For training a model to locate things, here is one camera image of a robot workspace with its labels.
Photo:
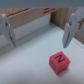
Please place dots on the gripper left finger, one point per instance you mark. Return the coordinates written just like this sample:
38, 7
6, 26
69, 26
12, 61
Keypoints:
6, 30

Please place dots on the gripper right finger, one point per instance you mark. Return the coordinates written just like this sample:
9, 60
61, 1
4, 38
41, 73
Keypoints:
69, 32

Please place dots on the pink block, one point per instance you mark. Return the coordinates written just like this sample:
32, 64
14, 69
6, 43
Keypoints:
59, 63

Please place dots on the wooden drawer box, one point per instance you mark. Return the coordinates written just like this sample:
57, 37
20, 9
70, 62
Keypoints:
26, 16

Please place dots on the white plastic box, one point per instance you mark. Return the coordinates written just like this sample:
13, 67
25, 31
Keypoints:
30, 56

